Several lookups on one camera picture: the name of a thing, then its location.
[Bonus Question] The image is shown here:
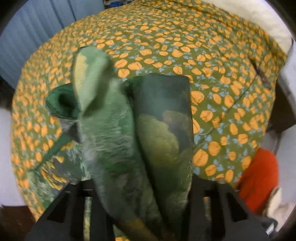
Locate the white pillow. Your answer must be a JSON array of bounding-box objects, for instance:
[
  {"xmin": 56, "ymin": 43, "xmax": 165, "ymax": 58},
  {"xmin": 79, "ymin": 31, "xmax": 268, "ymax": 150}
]
[{"xmin": 207, "ymin": 0, "xmax": 292, "ymax": 53}]

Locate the blue curtain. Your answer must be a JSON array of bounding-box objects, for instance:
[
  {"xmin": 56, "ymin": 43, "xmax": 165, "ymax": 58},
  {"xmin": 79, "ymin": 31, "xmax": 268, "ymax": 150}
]
[{"xmin": 1, "ymin": 1, "xmax": 105, "ymax": 88}]

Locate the green landscape print jacket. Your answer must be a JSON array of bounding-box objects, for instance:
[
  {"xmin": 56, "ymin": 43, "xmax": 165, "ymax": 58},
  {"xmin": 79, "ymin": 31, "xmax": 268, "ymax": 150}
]
[{"xmin": 43, "ymin": 46, "xmax": 193, "ymax": 240}]

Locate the cream knit sleeve forearm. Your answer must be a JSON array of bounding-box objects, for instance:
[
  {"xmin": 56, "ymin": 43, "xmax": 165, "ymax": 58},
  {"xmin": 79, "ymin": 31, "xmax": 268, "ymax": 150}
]
[{"xmin": 263, "ymin": 186, "xmax": 288, "ymax": 232}]

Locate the dark wooden furniture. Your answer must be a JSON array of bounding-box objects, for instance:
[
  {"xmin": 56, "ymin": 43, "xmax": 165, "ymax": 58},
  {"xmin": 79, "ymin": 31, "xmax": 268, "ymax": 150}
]
[{"xmin": 0, "ymin": 206, "xmax": 36, "ymax": 241}]

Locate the orange red garment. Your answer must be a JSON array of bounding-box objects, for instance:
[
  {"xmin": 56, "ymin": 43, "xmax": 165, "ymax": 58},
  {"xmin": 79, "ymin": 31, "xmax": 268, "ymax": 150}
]
[{"xmin": 236, "ymin": 148, "xmax": 279, "ymax": 215}]

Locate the green orange floral bedspread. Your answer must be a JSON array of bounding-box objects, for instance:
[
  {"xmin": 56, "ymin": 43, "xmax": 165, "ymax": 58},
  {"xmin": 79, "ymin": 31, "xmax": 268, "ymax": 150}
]
[{"xmin": 11, "ymin": 1, "xmax": 287, "ymax": 219}]

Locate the pile of clothes by curtain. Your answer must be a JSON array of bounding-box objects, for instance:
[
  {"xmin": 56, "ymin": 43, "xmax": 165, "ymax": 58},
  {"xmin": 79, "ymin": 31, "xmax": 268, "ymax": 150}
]
[{"xmin": 103, "ymin": 0, "xmax": 133, "ymax": 9}]

